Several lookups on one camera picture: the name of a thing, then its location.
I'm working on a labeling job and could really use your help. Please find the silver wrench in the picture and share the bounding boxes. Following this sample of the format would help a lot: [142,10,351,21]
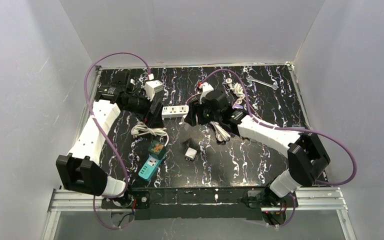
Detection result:
[246,75,279,90]

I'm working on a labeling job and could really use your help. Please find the small white cube charger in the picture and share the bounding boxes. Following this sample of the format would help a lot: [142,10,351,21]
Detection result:
[184,147,198,161]

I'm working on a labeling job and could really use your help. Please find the green dragon socket cube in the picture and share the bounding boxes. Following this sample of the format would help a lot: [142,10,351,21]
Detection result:
[148,140,167,160]

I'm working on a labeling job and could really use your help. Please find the white cable of purple strip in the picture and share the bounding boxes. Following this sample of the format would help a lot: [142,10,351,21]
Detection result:
[209,121,232,143]

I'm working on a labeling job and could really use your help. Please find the purple power strip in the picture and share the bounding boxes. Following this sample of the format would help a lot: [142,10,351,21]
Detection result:
[232,101,244,109]

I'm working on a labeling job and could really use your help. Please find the white cable of teal strip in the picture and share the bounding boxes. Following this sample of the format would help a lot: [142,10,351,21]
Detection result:
[130,121,170,147]

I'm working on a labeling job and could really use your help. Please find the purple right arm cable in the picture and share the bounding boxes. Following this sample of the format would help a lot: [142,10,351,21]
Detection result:
[196,68,358,229]

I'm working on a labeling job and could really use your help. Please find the white coiled cable at back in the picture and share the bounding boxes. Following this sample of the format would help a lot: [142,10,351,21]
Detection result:
[225,78,247,105]

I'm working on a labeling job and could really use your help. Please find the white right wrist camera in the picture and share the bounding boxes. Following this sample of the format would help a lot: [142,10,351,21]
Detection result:
[198,82,214,104]

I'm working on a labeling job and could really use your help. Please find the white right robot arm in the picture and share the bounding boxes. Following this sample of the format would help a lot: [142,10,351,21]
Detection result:
[183,90,331,207]

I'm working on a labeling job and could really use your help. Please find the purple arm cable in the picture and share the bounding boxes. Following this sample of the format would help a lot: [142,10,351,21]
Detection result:
[196,68,358,229]
[83,51,156,231]

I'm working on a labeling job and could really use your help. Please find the white power strip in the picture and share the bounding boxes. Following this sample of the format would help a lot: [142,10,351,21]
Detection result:
[161,105,189,120]

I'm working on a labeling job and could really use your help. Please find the teal power strip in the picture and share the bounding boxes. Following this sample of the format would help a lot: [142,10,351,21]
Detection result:
[138,154,167,182]

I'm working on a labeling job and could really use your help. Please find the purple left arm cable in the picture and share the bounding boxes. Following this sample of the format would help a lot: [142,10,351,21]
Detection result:
[83,51,156,231]

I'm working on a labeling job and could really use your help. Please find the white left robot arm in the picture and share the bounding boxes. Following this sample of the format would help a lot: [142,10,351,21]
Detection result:
[56,70,164,198]

